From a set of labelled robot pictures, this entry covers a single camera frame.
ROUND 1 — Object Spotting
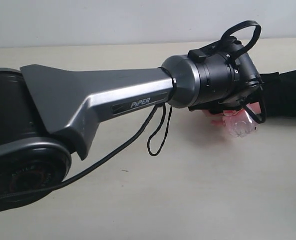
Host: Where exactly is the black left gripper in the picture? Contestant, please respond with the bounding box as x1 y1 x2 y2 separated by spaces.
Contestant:
188 36 262 114

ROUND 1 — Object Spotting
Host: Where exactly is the pink peach drink bottle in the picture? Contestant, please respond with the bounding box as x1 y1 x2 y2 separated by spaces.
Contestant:
202 109 259 137

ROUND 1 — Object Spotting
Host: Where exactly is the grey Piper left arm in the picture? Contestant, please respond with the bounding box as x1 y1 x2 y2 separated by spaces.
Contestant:
0 36 262 212

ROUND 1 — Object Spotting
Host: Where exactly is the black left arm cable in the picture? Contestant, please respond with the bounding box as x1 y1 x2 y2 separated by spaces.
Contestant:
0 19 268 201

